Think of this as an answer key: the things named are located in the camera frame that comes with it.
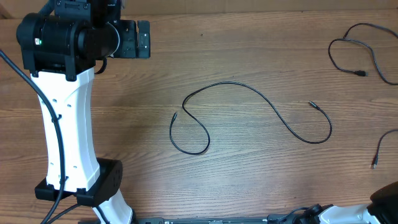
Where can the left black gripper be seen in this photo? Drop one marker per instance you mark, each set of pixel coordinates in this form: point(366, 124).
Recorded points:
point(127, 30)

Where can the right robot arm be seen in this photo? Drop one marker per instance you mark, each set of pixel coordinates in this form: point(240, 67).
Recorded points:
point(381, 210)

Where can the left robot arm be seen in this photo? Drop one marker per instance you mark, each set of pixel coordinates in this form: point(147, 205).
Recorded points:
point(60, 47)

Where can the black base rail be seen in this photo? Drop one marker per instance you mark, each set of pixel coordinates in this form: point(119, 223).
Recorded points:
point(240, 220)

